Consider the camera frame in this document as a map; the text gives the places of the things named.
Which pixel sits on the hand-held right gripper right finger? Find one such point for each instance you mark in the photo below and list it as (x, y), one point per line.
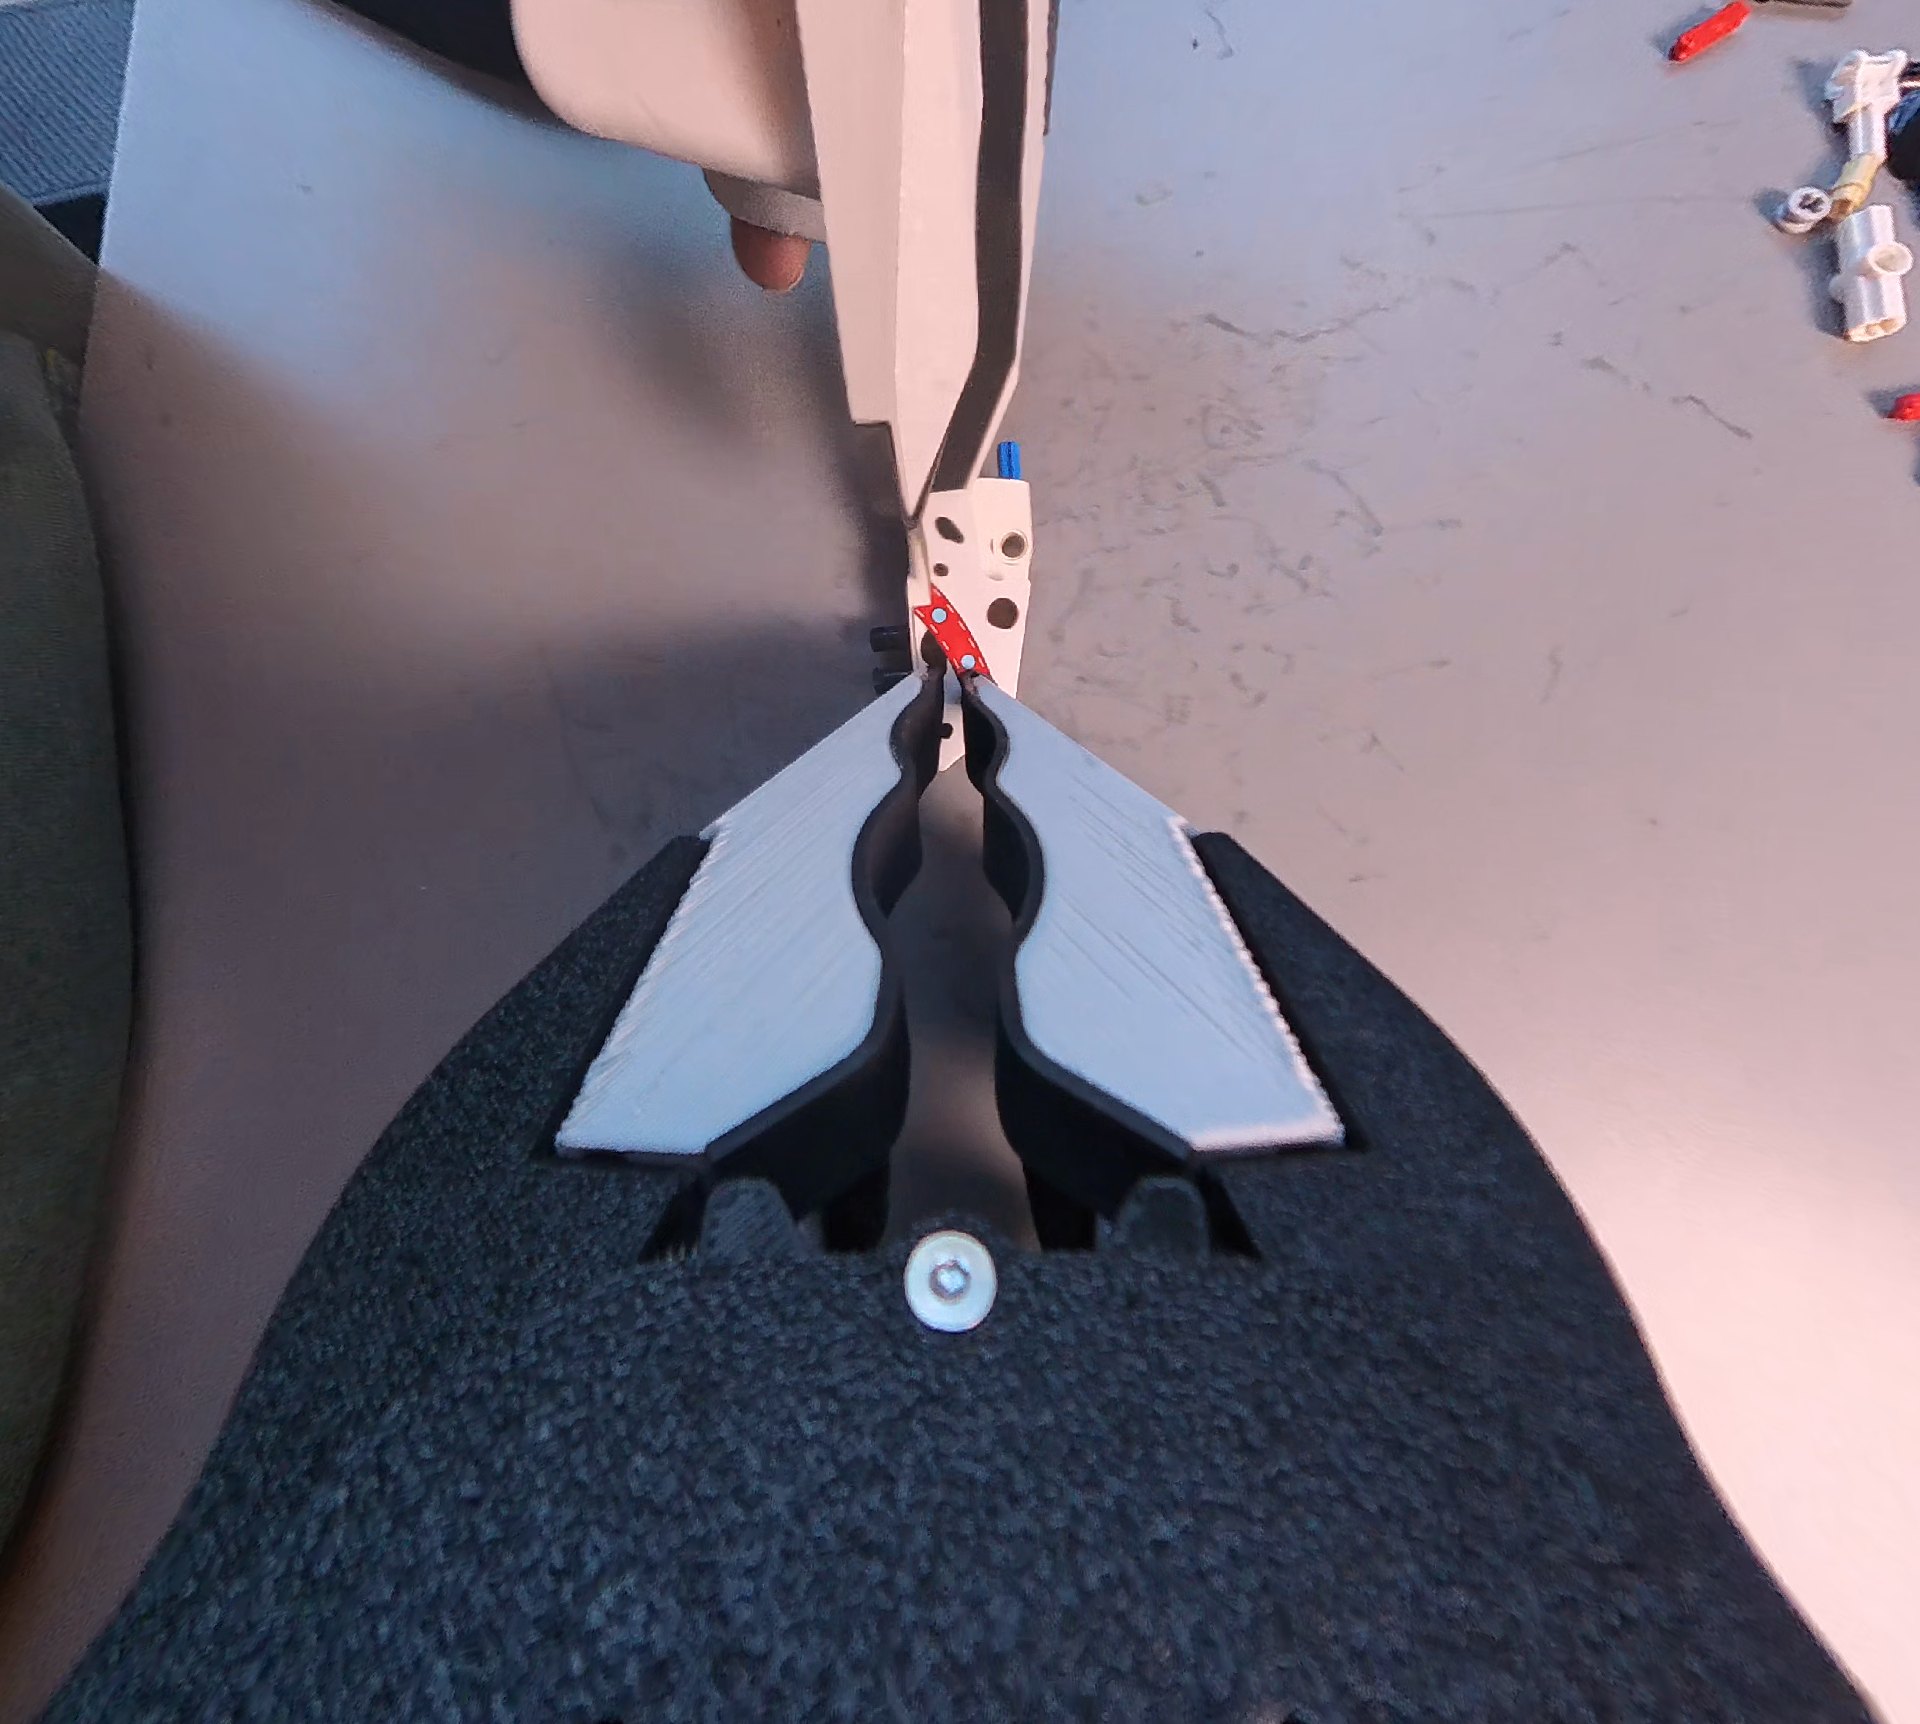
(1154, 975)

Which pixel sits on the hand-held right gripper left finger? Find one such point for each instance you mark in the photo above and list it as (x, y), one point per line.
(748, 975)

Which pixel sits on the white spotted lego panel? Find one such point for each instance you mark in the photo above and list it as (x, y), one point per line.
(978, 561)

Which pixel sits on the light grey lego bush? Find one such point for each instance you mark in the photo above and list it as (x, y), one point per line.
(1798, 211)

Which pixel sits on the black lego piece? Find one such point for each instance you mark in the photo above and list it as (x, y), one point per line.
(1904, 140)

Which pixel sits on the white lego connector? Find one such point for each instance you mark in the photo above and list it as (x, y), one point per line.
(1871, 277)

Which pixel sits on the white connector with tan pin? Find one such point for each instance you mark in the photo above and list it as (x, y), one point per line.
(1864, 97)

